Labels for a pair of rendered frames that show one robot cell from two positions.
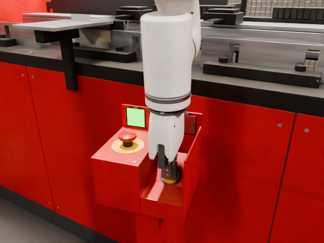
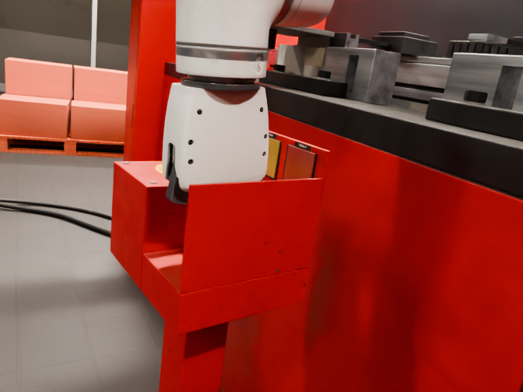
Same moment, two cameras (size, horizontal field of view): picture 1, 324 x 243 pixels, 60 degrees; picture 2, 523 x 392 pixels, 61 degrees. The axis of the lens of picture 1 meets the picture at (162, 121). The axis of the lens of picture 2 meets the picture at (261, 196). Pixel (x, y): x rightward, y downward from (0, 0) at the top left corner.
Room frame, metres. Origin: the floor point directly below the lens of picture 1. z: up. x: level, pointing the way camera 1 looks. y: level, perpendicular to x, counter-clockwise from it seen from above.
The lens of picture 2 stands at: (0.17, -0.30, 0.92)
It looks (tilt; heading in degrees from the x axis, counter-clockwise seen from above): 16 degrees down; 34
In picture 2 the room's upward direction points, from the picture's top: 8 degrees clockwise
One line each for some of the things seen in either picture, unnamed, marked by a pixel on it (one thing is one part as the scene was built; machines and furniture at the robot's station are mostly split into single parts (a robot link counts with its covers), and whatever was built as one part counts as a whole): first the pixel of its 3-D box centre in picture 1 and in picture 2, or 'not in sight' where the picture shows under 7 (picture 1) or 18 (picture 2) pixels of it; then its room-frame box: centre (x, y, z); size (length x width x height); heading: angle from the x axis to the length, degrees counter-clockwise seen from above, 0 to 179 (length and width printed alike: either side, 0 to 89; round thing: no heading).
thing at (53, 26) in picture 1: (66, 24); (259, 24); (0.96, 0.31, 1.00); 0.26 x 0.18 x 0.01; 151
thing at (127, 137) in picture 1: (127, 140); not in sight; (0.54, 0.08, 0.79); 0.04 x 0.04 x 0.04
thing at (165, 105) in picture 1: (168, 96); (223, 64); (0.49, -0.01, 0.91); 0.09 x 0.08 x 0.03; 162
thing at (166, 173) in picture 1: (167, 169); not in sight; (0.49, -0.01, 0.75); 0.03 x 0.03 x 0.07; 72
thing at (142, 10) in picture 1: (124, 13); (379, 40); (1.23, 0.15, 1.01); 0.26 x 0.12 x 0.05; 151
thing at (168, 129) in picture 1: (168, 126); (219, 129); (0.50, -0.01, 0.85); 0.10 x 0.07 x 0.11; 162
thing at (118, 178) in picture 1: (149, 158); (208, 206); (0.54, 0.03, 0.75); 0.20 x 0.16 x 0.18; 72
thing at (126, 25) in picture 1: (103, 23); (325, 40); (1.08, 0.21, 0.99); 0.20 x 0.03 x 0.03; 61
